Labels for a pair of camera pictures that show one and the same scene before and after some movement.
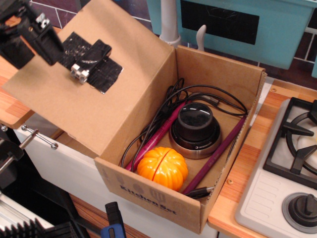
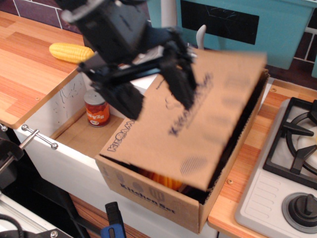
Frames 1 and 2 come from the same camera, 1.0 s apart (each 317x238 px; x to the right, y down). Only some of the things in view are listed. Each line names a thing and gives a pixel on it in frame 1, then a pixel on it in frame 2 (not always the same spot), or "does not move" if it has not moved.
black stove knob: (299, 210) does not move
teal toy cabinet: (268, 32) does not move
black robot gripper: (36, 29) -> (127, 45)
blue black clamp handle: (116, 227) does not move
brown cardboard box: (100, 124) -> (173, 159)
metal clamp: (10, 150) does not move
